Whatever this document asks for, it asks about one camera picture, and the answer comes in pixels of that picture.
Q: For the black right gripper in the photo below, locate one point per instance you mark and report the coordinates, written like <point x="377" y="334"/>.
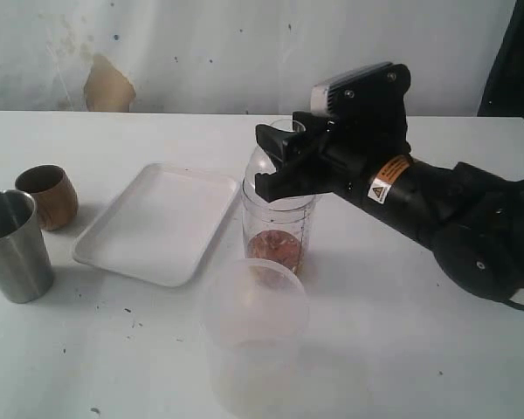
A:
<point x="339" y="155"/>

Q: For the clear plastic shaker cup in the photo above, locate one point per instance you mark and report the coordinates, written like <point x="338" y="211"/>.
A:
<point x="278" y="231"/>

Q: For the brown wooden cup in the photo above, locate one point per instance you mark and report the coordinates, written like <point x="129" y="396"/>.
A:
<point x="54" y="194"/>

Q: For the stainless steel cup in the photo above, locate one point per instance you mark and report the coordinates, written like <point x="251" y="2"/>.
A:
<point x="26" y="272"/>

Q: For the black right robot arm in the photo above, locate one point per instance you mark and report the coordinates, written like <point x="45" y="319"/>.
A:
<point x="471" y="220"/>

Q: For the white rectangular tray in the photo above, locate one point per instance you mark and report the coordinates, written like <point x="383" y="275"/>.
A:
<point x="159" y="227"/>

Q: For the translucent plastic container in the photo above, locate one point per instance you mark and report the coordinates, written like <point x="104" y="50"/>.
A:
<point x="253" y="315"/>

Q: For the dark object at right edge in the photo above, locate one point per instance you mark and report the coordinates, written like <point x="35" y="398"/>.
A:
<point x="503" y="95"/>

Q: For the white plastic backdrop sheet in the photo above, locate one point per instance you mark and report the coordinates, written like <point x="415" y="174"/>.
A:
<point x="260" y="57"/>

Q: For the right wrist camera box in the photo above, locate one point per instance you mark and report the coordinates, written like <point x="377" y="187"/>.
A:
<point x="368" y="87"/>

